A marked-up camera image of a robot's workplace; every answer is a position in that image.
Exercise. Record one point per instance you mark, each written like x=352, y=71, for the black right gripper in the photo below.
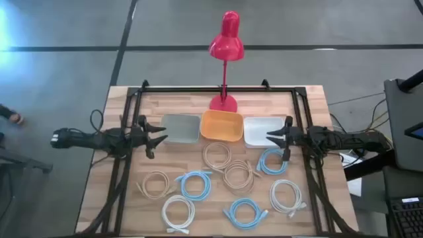
x=295, y=136

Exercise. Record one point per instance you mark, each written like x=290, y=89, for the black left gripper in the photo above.
x=140, y=137

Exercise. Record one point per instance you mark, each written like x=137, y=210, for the orange plastic bin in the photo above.
x=221, y=125

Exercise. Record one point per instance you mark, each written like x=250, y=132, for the person's forearm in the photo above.
x=5, y=111

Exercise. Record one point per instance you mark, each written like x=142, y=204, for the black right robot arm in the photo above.
x=350, y=139

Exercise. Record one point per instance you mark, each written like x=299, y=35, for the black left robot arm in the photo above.
x=86, y=139

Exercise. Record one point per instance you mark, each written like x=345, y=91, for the white plastic bin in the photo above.
x=257, y=130

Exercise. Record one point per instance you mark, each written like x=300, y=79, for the grey plastic bin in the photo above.
x=180, y=129

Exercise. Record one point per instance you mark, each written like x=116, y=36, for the white paper sheet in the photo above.
x=355, y=186

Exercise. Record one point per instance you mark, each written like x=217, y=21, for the red desk lamp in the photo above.
x=228, y=43

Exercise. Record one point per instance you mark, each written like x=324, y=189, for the black stand base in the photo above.
x=26, y=162

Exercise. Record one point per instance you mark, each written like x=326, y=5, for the tablet screen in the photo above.
x=416, y=131

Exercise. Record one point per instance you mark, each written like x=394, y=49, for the person's hand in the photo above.
x=17, y=119

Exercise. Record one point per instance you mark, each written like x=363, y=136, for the black laptop keyboard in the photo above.
x=408, y=218

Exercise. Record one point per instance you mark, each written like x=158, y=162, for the black metal table frame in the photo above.
x=215, y=89

